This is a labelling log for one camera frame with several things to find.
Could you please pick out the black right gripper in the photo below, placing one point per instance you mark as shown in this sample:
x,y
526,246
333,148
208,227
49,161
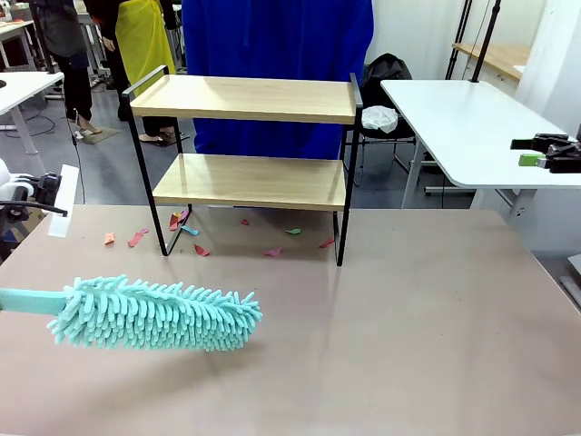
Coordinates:
x,y
567,159

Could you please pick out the teal chenille duster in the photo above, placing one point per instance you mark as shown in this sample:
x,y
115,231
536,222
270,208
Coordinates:
x,y
154,313

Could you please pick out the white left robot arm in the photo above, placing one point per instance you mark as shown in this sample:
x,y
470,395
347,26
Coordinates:
x,y
13,184

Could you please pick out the two-tier wooden metal shelf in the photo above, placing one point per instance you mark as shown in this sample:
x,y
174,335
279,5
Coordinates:
x,y
254,97

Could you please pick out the apron wearer bare hand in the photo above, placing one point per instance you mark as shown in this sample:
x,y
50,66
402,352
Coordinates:
x,y
109,44

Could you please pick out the large white desk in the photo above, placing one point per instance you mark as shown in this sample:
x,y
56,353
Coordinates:
x,y
476,131

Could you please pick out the light wooden table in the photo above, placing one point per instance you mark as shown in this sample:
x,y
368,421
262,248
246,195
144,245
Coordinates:
x,y
499,54

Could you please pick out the black tripod pole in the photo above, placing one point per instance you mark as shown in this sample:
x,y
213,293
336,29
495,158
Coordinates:
x,y
459,36
486,41
43,41

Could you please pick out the black chair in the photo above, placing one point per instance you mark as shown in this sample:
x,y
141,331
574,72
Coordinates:
x,y
404,150

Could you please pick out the crumpled white plastic bag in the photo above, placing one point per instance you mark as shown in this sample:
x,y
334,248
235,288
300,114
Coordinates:
x,y
379,118

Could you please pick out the black jacket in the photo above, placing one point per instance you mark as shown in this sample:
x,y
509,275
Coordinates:
x,y
386,72

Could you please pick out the green paper scrap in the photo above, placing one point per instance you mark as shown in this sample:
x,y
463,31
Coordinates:
x,y
293,231

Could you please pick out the teal paper scrap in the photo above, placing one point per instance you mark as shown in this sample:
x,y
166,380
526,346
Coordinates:
x,y
190,230

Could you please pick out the grey floor mat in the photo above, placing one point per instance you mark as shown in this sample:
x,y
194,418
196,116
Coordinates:
x,y
97,135
161,141

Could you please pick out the person in yellow apron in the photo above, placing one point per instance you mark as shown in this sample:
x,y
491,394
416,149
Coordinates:
x,y
140,41

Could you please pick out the orange paper scrap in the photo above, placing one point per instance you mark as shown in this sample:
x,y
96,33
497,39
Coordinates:
x,y
109,238

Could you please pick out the white flat strip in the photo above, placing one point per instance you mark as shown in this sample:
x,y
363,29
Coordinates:
x,y
63,200

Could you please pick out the person in dark jacket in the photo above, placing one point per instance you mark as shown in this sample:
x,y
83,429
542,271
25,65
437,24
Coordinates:
x,y
68,27

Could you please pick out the light wooden workbench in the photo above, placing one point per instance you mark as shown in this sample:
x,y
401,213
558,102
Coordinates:
x,y
13,29

